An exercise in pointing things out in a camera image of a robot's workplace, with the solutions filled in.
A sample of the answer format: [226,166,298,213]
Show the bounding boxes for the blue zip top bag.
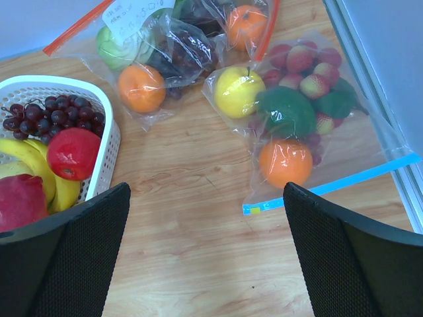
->
[201,29,418,216]

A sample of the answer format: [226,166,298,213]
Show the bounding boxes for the yellow fake bananas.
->
[1,138,81,214]

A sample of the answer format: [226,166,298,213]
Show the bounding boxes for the pale green fake cabbage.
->
[96,7,172,71]

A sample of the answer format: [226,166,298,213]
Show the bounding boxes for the orange in red bag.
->
[227,5,268,52]
[118,64,166,114]

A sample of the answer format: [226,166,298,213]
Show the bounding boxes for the dark green fake avocado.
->
[256,86,317,139]

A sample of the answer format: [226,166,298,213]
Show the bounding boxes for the fake lychee bunch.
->
[262,40,344,135]

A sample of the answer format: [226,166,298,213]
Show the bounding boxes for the red fake apple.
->
[46,127,101,181]

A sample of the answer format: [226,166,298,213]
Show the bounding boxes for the dark red grape bunch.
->
[1,94,105,145]

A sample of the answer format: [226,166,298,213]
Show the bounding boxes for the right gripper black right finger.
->
[283,182,422,316]

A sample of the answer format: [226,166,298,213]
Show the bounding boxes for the orange in red bag front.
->
[118,64,166,114]

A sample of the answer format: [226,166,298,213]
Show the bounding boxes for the aluminium frame rail right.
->
[324,1,422,233]

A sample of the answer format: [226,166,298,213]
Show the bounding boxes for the orange in red bag back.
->
[227,5,268,52]

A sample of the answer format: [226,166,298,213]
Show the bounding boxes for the orange fake orange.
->
[258,139,313,189]

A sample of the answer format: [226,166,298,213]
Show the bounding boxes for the white perforated plastic basket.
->
[1,75,120,203]

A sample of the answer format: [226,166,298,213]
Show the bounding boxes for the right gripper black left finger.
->
[1,182,131,316]

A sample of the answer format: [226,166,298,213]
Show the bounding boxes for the bagged dark grapes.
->
[146,1,233,100]

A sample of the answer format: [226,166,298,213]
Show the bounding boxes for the red zip top bag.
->
[44,1,280,130]

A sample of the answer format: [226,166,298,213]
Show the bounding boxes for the pink fake dragon fruit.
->
[1,174,48,232]

